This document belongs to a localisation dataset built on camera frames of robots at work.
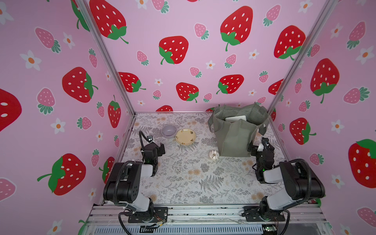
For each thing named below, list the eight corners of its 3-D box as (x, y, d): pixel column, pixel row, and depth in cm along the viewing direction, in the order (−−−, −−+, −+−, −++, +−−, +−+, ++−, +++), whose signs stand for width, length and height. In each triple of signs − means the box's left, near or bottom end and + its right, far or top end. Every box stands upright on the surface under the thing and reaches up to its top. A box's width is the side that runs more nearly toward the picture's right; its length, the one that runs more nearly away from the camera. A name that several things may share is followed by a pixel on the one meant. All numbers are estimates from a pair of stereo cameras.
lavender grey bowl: (161, 140, 106) (160, 135, 102) (163, 128, 113) (162, 124, 109) (176, 140, 106) (175, 135, 102) (177, 128, 113) (176, 124, 109)
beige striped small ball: (209, 159, 96) (209, 157, 94) (208, 152, 100) (208, 150, 97) (219, 159, 96) (219, 157, 94) (218, 152, 100) (219, 150, 97)
